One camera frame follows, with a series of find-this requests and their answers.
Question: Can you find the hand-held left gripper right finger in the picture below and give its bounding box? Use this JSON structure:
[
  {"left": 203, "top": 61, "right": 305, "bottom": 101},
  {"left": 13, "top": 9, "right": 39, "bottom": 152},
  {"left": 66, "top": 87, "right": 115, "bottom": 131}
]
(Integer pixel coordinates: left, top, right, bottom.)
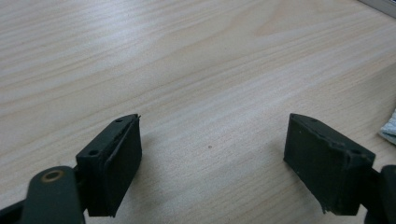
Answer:
[{"left": 283, "top": 112, "right": 376, "bottom": 217}]

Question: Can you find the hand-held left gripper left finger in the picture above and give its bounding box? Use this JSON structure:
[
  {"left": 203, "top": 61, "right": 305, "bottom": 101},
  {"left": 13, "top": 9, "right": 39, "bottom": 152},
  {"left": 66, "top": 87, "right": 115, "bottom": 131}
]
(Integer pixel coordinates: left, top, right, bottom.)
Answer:
[{"left": 75, "top": 113, "right": 143, "bottom": 218}]

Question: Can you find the light blue cloth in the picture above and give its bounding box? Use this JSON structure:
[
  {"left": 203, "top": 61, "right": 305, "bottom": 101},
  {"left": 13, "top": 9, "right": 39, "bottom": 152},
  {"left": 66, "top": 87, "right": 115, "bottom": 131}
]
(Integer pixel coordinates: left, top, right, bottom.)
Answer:
[{"left": 378, "top": 108, "right": 396, "bottom": 146}]

